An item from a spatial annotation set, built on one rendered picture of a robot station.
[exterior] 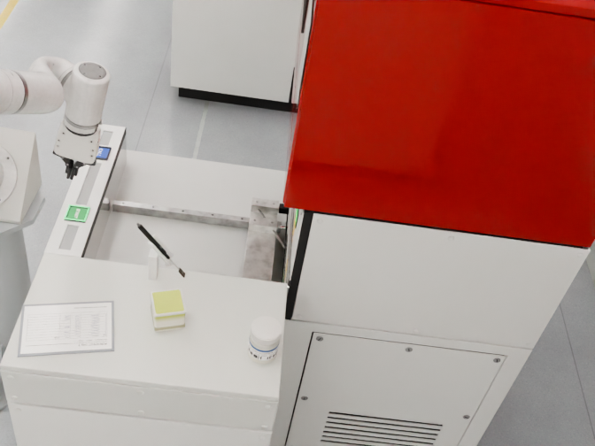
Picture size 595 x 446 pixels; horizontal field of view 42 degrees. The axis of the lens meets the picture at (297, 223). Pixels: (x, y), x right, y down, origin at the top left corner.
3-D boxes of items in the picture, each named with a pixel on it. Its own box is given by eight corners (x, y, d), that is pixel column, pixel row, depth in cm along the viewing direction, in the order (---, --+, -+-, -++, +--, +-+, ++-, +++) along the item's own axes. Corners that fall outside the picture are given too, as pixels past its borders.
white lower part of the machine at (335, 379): (433, 309, 327) (493, 162, 270) (452, 491, 268) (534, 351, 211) (268, 288, 323) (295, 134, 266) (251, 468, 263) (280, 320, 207)
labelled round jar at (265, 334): (277, 342, 183) (282, 317, 177) (275, 366, 178) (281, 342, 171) (248, 338, 183) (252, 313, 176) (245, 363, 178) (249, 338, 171)
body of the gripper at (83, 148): (106, 119, 187) (98, 151, 194) (65, 105, 185) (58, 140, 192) (99, 137, 182) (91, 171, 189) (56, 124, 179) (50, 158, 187)
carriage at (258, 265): (277, 212, 232) (278, 205, 230) (268, 305, 206) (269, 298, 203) (251, 209, 231) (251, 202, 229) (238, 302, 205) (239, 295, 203)
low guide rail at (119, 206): (280, 228, 232) (282, 221, 229) (280, 233, 230) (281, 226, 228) (113, 206, 228) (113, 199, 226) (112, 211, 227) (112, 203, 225)
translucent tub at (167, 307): (181, 305, 187) (181, 287, 182) (185, 329, 182) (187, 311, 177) (150, 309, 185) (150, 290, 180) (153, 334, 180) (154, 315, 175)
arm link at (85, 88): (54, 108, 180) (82, 131, 178) (62, 63, 171) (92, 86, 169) (81, 96, 186) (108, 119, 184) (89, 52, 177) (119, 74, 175)
